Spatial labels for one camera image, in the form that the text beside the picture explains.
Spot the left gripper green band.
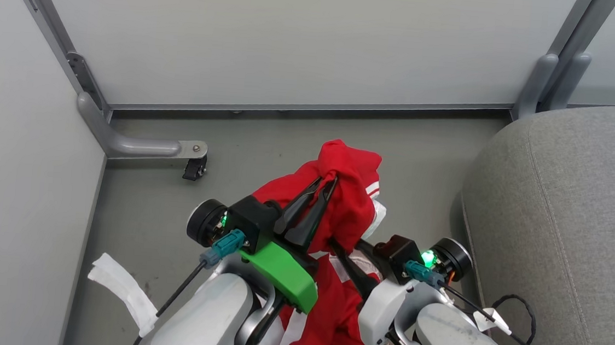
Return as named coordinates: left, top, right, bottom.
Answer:
left=180, top=165, right=339, bottom=316

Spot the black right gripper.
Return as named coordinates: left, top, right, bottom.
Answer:
left=323, top=227, right=476, bottom=310

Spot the red and white garment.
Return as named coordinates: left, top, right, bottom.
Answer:
left=238, top=132, right=405, bottom=345

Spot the black caster wheel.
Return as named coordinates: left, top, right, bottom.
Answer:
left=182, top=154, right=209, bottom=183

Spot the white crumpled cloth strip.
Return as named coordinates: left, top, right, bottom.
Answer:
left=83, top=252, right=164, bottom=340

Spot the grey fabric sofa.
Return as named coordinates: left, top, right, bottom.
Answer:
left=446, top=91, right=615, bottom=345

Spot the grey partition leg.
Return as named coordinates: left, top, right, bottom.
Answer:
left=549, top=49, right=593, bottom=114
left=511, top=50, right=560, bottom=125

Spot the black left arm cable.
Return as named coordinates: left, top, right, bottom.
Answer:
left=127, top=220, right=248, bottom=345

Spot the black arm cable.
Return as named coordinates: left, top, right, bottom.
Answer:
left=397, top=260, right=564, bottom=345
left=127, top=220, right=248, bottom=345

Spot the white cable tag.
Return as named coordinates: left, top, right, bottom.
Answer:
left=473, top=306, right=514, bottom=337

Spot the grey partition foot with bracket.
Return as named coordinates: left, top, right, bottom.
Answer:
left=72, top=91, right=213, bottom=167

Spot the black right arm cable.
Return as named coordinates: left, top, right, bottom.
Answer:
left=397, top=260, right=564, bottom=345

